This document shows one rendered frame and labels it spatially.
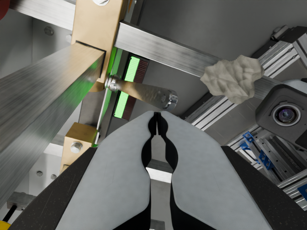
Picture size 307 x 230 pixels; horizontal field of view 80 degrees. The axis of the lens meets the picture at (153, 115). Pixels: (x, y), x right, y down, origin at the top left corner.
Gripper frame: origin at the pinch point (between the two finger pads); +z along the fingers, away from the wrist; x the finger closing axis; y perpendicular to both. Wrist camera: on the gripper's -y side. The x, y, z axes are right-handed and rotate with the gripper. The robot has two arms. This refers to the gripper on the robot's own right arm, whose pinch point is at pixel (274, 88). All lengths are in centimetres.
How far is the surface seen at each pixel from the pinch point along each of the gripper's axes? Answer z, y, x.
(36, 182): 20, -46, -67
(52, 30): 20.1, -44.0, -8.6
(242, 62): -3.8, -9.6, 2.3
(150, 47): -3.4, -21.8, -0.1
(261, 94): -3.4, -4.0, -0.9
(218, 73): -4.3, -12.1, 0.0
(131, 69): 12.4, -23.4, -8.9
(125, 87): -9.3, -23.2, -4.1
